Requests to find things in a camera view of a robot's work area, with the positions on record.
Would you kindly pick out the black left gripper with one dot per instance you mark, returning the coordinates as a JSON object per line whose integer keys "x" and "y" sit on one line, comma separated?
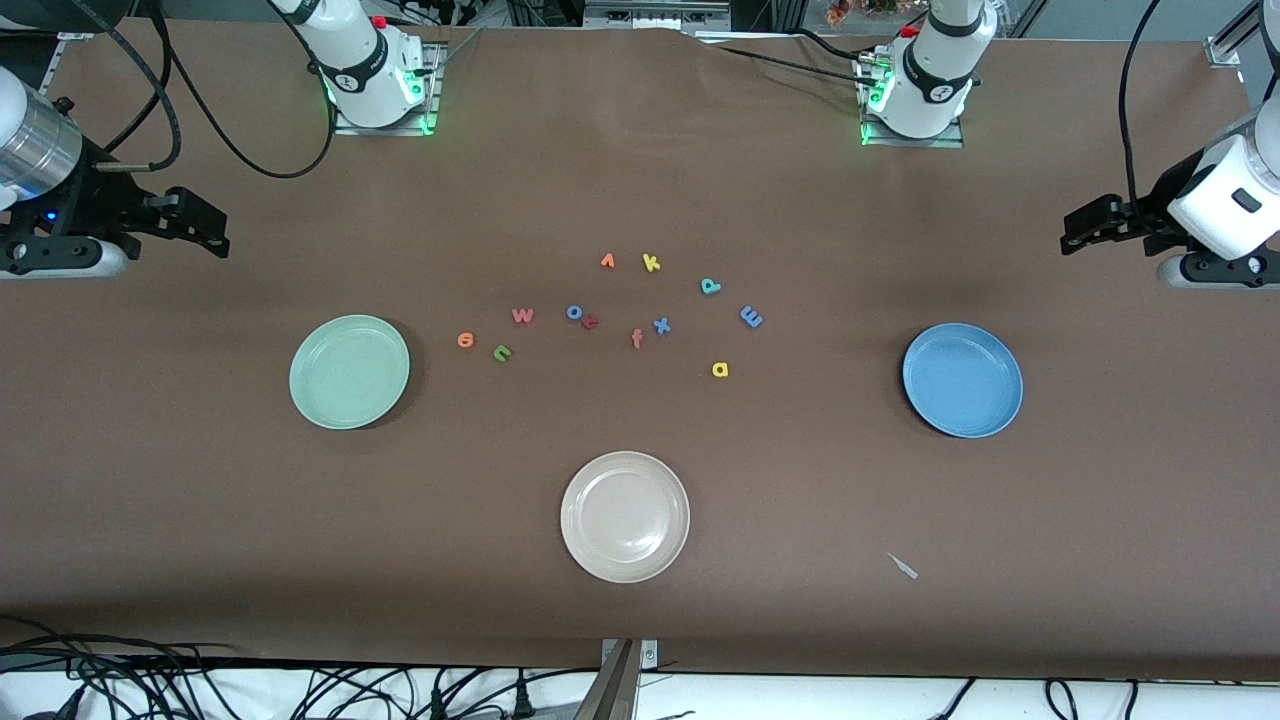
{"x": 1143, "y": 216}

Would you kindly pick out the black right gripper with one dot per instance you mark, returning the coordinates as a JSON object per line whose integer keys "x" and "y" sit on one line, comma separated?
{"x": 98, "y": 205}

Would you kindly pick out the pink letter w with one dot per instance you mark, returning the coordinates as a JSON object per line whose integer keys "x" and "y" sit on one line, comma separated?
{"x": 522, "y": 317}

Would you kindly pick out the blue letter E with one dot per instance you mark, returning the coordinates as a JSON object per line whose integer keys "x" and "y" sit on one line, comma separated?
{"x": 751, "y": 317}

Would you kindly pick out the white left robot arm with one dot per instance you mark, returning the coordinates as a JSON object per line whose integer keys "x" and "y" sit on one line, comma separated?
{"x": 940, "y": 80}

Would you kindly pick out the blue plate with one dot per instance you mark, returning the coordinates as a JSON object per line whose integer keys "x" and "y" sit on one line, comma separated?
{"x": 962, "y": 380}

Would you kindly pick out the light green plate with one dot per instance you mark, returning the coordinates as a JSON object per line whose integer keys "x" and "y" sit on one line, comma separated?
{"x": 350, "y": 372}

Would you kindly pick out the orange background object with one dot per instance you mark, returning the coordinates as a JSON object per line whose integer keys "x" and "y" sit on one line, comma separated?
{"x": 838, "y": 12}

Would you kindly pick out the small grey tape scrap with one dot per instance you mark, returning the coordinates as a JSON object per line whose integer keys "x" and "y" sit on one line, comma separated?
{"x": 905, "y": 568}

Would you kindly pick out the brown table cover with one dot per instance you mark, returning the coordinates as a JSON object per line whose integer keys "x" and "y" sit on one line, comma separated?
{"x": 800, "y": 500}

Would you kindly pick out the grey background box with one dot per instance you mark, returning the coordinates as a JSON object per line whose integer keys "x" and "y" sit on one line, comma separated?
{"x": 650, "y": 18}

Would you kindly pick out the beige plate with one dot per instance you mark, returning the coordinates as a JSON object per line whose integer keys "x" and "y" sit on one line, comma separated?
{"x": 625, "y": 517}

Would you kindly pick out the black power plug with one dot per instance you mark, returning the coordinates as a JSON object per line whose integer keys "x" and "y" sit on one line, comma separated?
{"x": 437, "y": 700}
{"x": 520, "y": 700}

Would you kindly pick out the grey metal beam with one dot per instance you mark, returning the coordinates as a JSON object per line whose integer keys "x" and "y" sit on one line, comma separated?
{"x": 612, "y": 695}

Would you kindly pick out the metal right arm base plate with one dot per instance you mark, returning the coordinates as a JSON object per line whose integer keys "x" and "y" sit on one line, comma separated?
{"x": 380, "y": 131}

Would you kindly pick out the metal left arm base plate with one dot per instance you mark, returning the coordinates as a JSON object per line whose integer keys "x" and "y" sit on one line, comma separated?
{"x": 900, "y": 142}

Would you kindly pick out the small metal bracket plate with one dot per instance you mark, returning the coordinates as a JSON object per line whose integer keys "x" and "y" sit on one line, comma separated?
{"x": 650, "y": 655}

